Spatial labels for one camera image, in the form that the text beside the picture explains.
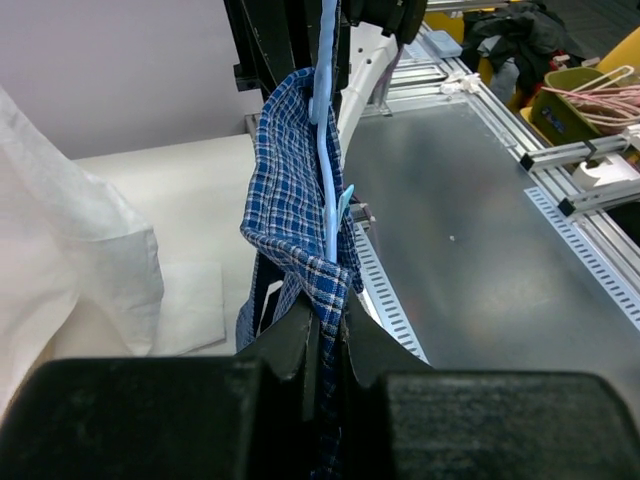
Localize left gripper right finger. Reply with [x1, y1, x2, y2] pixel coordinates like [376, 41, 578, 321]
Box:
[340, 296, 639, 479]

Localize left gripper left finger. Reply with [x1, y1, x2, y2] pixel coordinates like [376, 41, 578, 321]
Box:
[1, 300, 319, 479]

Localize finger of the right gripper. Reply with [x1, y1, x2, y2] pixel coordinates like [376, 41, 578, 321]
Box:
[224, 0, 320, 93]
[332, 0, 351, 95]

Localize blue wire hanger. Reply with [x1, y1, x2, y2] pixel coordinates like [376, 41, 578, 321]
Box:
[309, 0, 354, 263]

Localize blue checked shirt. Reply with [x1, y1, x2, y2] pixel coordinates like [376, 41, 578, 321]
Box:
[240, 68, 363, 479]

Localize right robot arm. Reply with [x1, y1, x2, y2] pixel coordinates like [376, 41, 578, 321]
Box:
[224, 1, 427, 151]

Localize white shirt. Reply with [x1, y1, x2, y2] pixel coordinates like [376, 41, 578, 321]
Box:
[0, 84, 226, 411]

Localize dark clothes pile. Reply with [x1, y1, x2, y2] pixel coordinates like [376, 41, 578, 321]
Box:
[461, 1, 586, 97]

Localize olive bin of hangers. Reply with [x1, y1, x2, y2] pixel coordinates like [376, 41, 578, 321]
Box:
[530, 65, 639, 145]

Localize outer aluminium frame rails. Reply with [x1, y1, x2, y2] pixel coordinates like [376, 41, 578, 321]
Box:
[369, 0, 640, 331]

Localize grey slotted cable duct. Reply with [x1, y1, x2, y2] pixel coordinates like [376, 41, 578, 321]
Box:
[354, 224, 430, 365]

